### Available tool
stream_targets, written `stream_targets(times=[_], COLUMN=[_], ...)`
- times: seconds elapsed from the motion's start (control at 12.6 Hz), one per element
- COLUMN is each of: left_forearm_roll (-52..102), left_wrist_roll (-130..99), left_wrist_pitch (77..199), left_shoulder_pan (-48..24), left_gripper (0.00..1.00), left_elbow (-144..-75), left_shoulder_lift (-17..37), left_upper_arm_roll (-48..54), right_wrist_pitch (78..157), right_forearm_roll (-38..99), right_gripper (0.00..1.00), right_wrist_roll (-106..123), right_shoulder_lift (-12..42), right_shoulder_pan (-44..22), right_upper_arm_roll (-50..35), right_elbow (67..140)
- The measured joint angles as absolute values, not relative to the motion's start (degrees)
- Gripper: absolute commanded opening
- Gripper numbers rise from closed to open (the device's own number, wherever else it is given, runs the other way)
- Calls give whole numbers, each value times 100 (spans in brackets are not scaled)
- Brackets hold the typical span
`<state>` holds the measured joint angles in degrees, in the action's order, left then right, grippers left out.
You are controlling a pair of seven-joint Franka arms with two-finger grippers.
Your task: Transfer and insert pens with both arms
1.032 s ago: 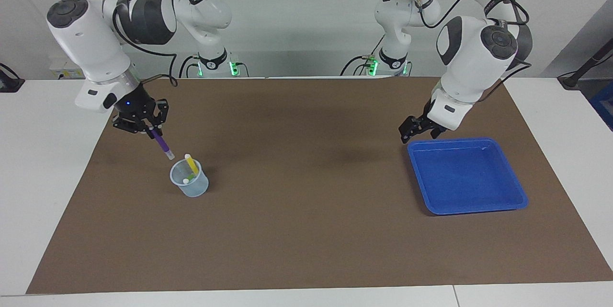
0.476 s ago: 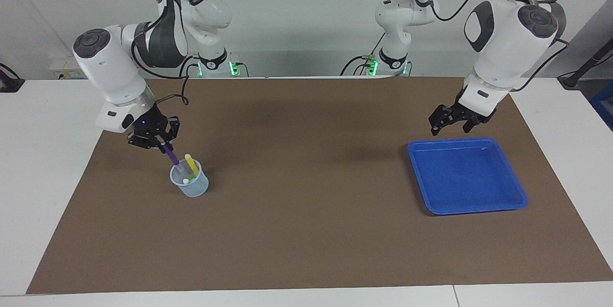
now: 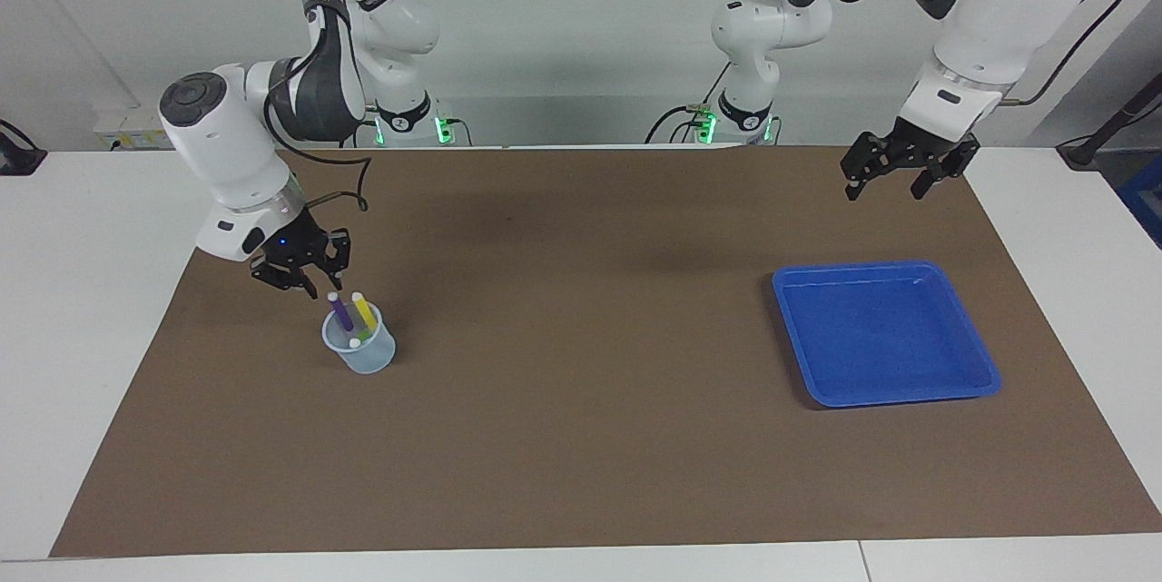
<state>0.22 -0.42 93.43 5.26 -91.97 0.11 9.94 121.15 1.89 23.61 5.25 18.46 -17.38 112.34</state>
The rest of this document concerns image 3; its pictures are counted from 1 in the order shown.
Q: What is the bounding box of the black clamp base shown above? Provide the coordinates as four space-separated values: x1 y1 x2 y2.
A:
0 119 48 176

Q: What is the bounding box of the blue storage box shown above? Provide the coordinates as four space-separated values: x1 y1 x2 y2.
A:
1117 155 1162 249

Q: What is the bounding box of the white power strip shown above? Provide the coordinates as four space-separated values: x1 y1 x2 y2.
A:
94 105 182 152

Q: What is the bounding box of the brown table mat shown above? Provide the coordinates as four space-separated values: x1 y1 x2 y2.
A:
50 144 1162 558

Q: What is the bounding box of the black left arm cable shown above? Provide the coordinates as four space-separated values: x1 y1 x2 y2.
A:
808 0 1128 107

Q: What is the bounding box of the black stand pole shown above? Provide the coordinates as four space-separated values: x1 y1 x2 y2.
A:
1058 74 1162 170

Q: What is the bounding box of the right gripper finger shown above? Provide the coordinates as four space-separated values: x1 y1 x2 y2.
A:
322 228 352 291
251 262 319 300

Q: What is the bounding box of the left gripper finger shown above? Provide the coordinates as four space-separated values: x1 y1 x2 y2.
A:
911 135 981 201
840 133 895 202

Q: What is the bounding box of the blue plastic tray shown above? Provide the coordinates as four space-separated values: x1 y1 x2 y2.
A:
773 261 1002 409

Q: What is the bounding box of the translucent plastic cup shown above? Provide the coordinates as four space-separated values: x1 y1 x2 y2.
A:
321 301 397 375

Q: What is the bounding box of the thin black base cable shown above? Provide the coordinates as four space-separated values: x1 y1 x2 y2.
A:
699 60 732 111

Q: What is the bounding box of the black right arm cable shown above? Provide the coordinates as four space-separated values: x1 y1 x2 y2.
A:
259 0 373 212

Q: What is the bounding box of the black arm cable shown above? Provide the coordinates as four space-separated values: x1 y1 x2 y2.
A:
259 0 373 212
808 0 1128 107

